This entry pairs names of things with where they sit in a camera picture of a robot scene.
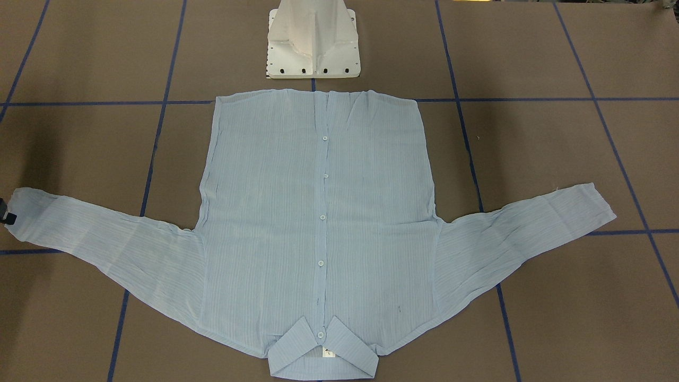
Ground light blue button shirt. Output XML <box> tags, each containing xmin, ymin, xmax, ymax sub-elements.
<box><xmin>7</xmin><ymin>89</ymin><xmax>616</xmax><ymax>380</ymax></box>

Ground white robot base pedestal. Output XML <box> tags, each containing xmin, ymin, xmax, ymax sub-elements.
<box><xmin>265</xmin><ymin>1</ymin><xmax>361</xmax><ymax>79</ymax></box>

